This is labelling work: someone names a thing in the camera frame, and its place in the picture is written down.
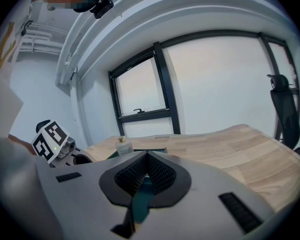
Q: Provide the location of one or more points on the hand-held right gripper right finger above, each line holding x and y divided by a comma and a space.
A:
202, 196

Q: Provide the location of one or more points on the black office chair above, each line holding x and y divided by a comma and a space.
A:
286, 114

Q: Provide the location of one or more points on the black ceiling fixture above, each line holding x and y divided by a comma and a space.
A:
26, 27

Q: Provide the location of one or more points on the white wall pipe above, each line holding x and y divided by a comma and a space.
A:
65, 66

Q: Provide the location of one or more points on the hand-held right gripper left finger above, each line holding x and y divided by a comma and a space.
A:
90, 196

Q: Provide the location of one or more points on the black head-worn camera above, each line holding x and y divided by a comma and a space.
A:
102, 7

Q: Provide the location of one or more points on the person's left forearm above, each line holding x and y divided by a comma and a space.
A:
20, 142

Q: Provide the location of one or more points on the white ceiling pipes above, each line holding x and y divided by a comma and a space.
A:
37, 42

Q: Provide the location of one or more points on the person's light grey clothing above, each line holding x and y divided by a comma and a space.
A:
2, 104

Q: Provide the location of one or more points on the clear glass bottle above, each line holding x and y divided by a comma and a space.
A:
124, 147

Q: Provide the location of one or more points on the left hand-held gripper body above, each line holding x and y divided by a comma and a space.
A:
50, 144

